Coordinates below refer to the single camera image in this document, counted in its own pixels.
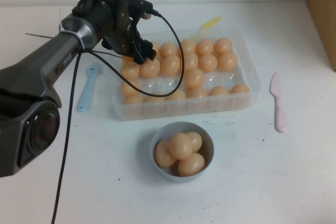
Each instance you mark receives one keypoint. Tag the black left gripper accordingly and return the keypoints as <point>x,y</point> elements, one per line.
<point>123,35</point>

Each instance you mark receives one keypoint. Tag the orange plastic egg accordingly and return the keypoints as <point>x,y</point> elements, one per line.
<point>130,86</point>
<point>191,165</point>
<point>218,91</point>
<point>176,96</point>
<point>207,62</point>
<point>194,78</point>
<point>130,69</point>
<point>158,47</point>
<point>197,93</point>
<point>162,154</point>
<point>179,145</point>
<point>223,45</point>
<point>150,68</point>
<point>188,46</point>
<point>170,64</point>
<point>239,89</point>
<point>128,59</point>
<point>204,47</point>
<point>168,50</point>
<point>134,100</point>
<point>190,61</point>
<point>227,61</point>
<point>197,141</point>

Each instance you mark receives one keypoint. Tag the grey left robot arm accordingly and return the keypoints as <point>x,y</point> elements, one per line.
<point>39,58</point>

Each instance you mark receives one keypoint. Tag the transparent plastic egg box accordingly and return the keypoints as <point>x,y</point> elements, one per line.
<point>225,77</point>

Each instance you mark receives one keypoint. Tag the brown cardboard box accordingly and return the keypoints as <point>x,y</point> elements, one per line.
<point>323,11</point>

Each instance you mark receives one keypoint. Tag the white zip tie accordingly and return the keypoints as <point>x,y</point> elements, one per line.
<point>76,35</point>

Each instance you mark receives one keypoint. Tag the yellow plastic spoon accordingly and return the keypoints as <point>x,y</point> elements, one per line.
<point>212,22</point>

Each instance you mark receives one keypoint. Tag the grey round bowl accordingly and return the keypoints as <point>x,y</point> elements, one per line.
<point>181,127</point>

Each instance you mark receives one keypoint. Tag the pink plastic knife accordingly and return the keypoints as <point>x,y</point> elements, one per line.
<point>279,108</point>

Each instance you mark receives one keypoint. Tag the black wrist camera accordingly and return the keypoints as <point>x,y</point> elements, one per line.
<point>136,3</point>

